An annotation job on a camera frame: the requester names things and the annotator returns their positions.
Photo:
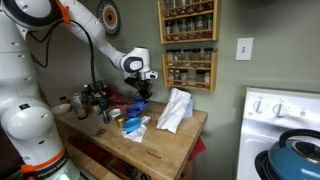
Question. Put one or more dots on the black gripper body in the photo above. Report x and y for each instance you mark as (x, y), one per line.
(143, 86)

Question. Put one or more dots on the blue mug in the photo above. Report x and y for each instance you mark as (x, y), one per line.
(138, 106)
(133, 114)

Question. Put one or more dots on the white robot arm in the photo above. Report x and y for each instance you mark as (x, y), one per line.
(25, 118)

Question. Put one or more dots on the white paper bag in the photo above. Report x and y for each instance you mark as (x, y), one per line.
(179, 106)

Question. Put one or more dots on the blue plastic bowl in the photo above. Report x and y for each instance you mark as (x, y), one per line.
(131, 124)

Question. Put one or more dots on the gold metal cup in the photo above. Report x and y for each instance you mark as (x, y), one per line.
(120, 120)

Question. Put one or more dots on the white crumpled napkin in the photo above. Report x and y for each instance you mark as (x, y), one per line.
(139, 133)

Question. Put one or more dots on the lower wooden spice rack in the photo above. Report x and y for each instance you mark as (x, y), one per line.
(190, 68)

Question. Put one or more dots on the wooden spice rack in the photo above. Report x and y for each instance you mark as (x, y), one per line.
(190, 68)
(184, 21)

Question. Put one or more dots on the wooden kitchen cart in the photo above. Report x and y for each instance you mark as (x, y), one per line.
(161, 154)

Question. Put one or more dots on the upper wooden spice rack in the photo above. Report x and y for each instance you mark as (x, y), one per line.
(184, 21)

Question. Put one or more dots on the red cloth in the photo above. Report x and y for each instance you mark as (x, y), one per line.
(198, 148)

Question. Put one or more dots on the white ceramic bowl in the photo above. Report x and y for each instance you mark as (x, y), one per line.
(61, 109)

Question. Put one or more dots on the white stove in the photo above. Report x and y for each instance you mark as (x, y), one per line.
(267, 114)

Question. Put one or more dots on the blue enamel pot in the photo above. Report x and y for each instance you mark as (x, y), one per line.
(290, 159)

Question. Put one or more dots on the white light switch plate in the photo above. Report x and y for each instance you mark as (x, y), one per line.
(244, 49)

